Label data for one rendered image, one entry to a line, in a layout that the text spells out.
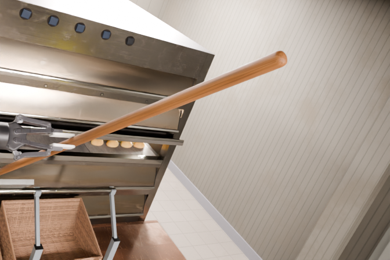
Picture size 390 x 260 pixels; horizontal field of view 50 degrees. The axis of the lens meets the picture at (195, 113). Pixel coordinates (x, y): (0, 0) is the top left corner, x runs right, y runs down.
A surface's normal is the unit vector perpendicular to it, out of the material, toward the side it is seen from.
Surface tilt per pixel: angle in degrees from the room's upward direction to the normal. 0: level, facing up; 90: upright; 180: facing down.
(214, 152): 90
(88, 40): 90
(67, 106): 70
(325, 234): 90
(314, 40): 90
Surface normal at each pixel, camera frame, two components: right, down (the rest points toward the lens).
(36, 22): 0.54, 0.46
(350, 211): -0.76, -0.11
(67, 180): 0.64, 0.13
